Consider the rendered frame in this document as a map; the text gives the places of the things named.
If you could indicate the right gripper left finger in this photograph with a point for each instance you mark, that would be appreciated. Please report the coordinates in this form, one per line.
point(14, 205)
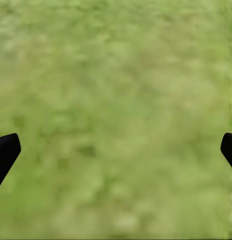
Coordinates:
point(10, 148)

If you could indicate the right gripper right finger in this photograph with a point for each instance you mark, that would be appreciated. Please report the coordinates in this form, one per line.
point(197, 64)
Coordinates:
point(226, 147)

